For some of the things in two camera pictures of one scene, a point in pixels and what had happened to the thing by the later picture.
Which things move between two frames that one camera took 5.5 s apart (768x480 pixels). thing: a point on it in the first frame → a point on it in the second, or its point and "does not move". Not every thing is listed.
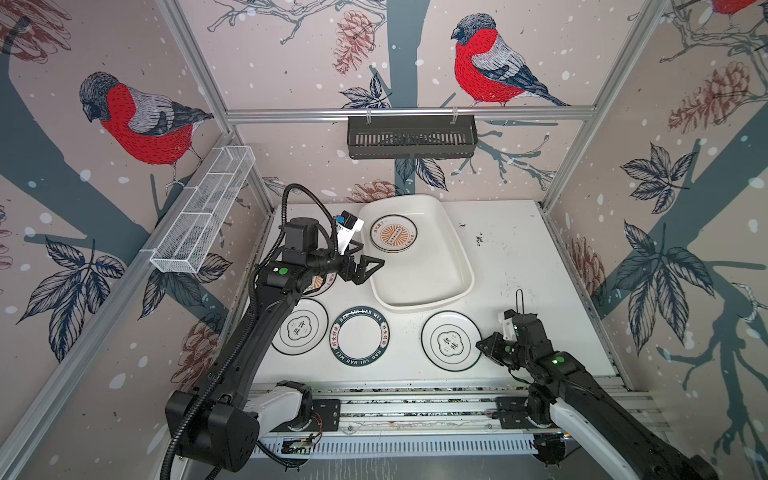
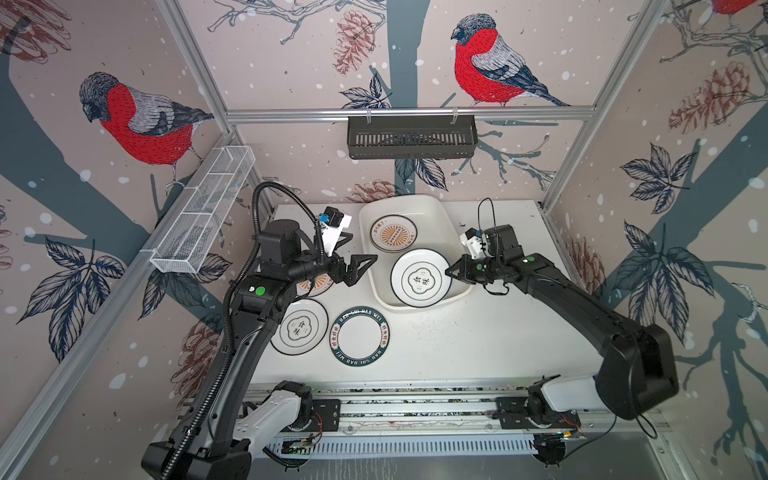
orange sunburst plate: x=320 y=283 does not move
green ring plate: x=359 y=336 does not move
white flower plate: x=449 y=340 → x=418 y=277
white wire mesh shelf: x=185 y=243 does not move
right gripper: x=491 y=347 → x=465 y=264
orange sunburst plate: x=393 y=233 does not move
